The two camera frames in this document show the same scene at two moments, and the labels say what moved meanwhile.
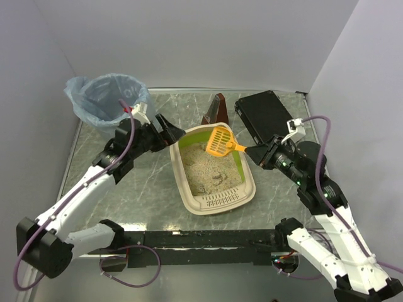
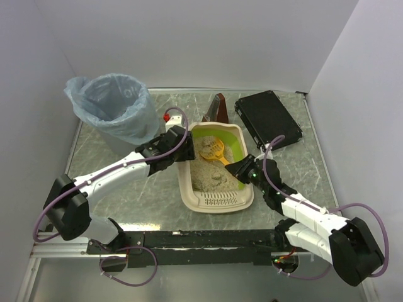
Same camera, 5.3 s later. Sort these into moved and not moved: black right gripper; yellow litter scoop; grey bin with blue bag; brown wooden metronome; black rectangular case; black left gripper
Moved: yellow litter scoop; black right gripper; black left gripper
Not moved: black rectangular case; brown wooden metronome; grey bin with blue bag
